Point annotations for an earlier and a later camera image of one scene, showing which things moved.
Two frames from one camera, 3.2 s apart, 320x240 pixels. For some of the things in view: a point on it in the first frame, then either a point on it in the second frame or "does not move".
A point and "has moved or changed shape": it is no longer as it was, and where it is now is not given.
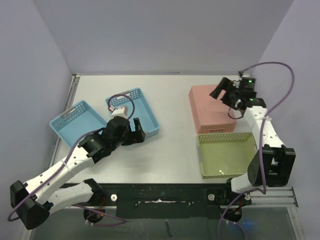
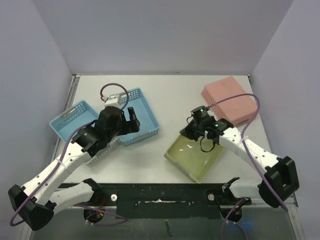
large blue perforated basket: x=137 y=108 does not move
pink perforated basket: x=210 y=115 has moved or changed shape
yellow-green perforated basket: x=225 y=155 → x=188 y=156
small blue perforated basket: x=78 y=119 does not move
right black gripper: x=227 y=91 → x=189 y=132
